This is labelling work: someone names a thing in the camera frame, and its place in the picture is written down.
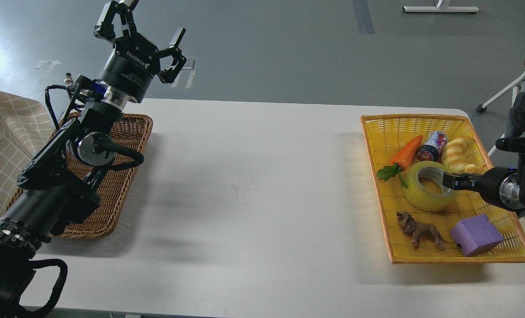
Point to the yellow tape roll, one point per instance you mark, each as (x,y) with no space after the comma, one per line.
(423,198)

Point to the small drink can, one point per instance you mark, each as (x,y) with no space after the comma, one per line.
(432,148)

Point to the white chair frame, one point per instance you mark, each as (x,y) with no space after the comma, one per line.
(513,88)

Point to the beige checkered cloth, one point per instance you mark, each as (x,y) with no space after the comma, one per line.
(25,127)

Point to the toy bread loaf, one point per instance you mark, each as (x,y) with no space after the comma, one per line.
(454,158)

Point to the brown wicker basket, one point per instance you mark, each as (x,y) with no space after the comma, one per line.
(116,176)

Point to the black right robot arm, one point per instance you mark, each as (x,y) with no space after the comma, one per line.
(515,145)

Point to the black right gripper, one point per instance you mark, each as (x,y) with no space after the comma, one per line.
(497,186)

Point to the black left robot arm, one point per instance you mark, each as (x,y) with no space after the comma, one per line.
(29,288)

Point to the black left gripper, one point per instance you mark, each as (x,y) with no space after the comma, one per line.
(131,67)

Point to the yellow plastic basket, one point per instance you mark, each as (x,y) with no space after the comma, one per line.
(384,136)

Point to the brown toy lion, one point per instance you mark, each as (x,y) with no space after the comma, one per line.
(414,229)

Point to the orange toy carrot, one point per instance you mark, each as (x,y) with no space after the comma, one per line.
(400,162)

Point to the white stand base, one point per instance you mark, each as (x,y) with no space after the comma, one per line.
(441,6)

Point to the purple foam block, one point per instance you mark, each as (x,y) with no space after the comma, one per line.
(476,235)

